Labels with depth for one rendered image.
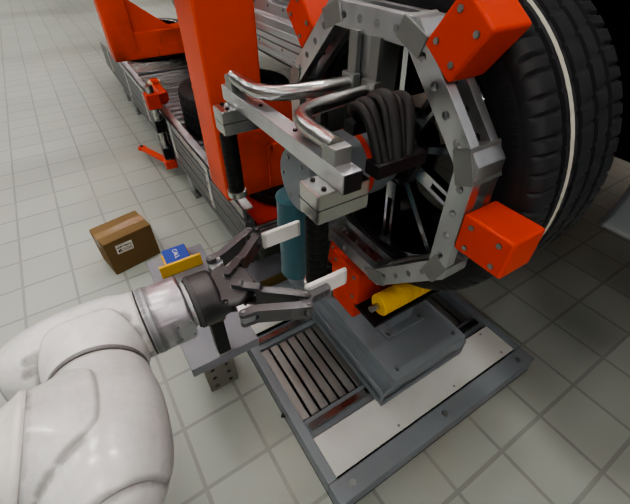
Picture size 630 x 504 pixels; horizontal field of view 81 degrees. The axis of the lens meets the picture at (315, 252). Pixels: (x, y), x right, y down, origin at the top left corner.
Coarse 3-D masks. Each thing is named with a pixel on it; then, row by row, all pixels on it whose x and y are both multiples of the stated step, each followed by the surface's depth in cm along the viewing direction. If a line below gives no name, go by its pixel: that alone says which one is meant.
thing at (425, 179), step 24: (336, 72) 86; (408, 72) 70; (336, 120) 97; (432, 120) 70; (432, 144) 73; (432, 168) 76; (384, 192) 106; (408, 192) 82; (432, 192) 76; (360, 216) 100; (384, 216) 93; (408, 216) 102; (432, 216) 102; (384, 240) 94; (408, 240) 93; (432, 240) 83
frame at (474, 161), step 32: (352, 0) 63; (384, 0) 63; (320, 32) 71; (384, 32) 58; (416, 32) 52; (320, 64) 82; (416, 64) 55; (448, 96) 52; (480, 96) 54; (448, 128) 54; (480, 128) 54; (480, 160) 52; (448, 192) 58; (480, 192) 58; (352, 224) 98; (448, 224) 61; (352, 256) 92; (384, 256) 89; (416, 256) 79; (448, 256) 63
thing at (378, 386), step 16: (320, 304) 139; (320, 320) 134; (336, 320) 134; (336, 336) 126; (352, 352) 124; (352, 368) 124; (368, 368) 119; (432, 368) 122; (368, 384) 118; (384, 384) 115; (384, 400) 114
